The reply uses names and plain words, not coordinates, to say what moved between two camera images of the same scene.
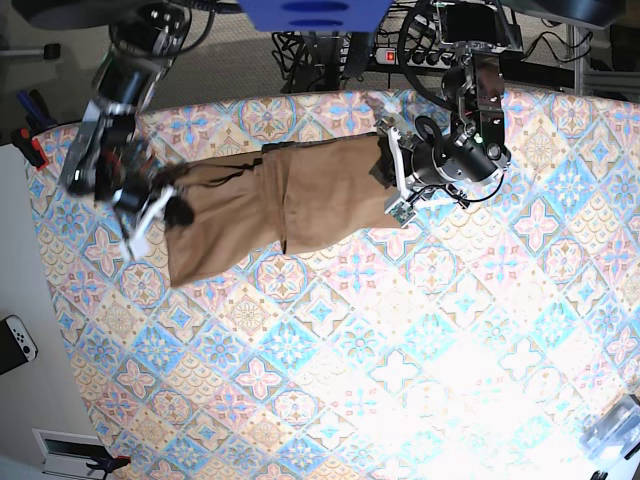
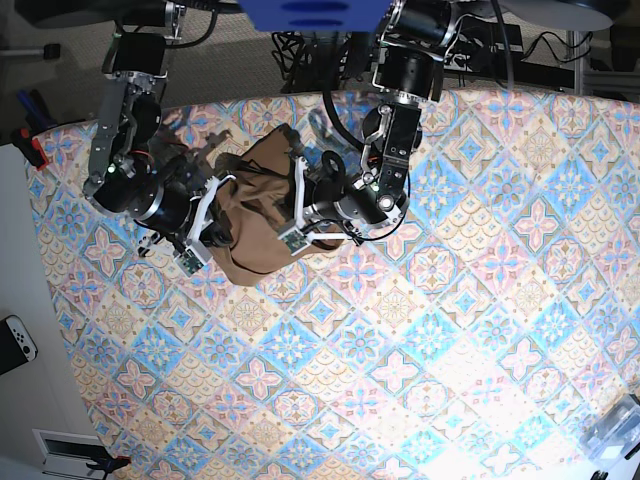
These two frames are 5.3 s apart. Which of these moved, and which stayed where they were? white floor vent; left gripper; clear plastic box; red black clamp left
Moved: left gripper
Stayed: red black clamp left; white floor vent; clear plastic box
